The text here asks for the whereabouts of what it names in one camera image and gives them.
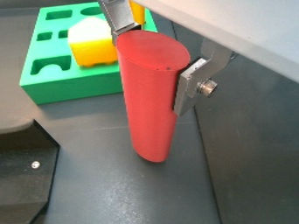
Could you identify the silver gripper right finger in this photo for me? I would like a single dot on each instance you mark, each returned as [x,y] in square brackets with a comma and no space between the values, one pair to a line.
[196,80]

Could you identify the black curved plastic stand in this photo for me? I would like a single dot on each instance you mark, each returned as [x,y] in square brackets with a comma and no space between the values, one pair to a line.
[29,159]

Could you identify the yellow house shaped peg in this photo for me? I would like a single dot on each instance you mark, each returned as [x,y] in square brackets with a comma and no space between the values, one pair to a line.
[91,42]

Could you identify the red oval cylinder peg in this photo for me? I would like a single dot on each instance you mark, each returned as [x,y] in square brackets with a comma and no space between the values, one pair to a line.
[152,59]

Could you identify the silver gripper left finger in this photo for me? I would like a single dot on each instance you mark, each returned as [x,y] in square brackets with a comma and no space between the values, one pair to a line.
[119,17]

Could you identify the yellow star shaped peg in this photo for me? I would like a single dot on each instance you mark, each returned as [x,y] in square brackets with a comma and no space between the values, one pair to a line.
[140,12]

